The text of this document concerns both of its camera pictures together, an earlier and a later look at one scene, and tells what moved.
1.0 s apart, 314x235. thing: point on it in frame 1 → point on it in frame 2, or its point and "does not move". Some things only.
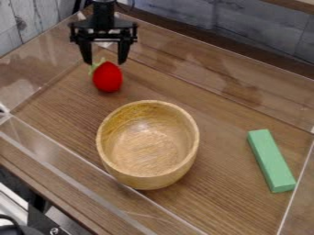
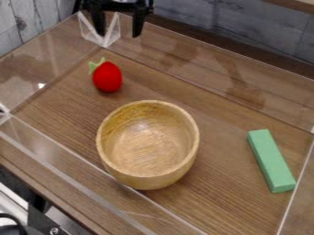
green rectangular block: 271,161 does not move
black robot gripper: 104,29 → 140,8
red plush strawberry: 108,75 does not move
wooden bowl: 146,141 does not move
